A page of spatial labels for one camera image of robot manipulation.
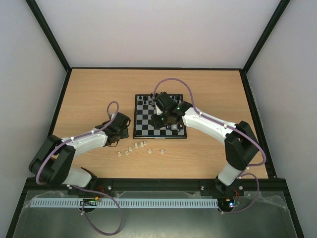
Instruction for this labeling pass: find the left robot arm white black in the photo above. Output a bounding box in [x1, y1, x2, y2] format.
[29, 113, 131, 188]

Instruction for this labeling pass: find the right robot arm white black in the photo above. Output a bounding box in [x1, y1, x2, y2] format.
[151, 92, 259, 194]

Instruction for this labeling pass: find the black white chess board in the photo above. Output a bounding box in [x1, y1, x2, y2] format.
[133, 93, 188, 139]

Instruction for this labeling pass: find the metal sheet front panel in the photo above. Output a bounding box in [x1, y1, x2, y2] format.
[13, 191, 297, 238]

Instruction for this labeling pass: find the white slotted cable duct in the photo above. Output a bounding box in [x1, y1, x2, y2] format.
[30, 198, 218, 209]

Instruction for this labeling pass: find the black aluminium frame rail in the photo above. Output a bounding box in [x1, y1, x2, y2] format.
[24, 178, 288, 198]

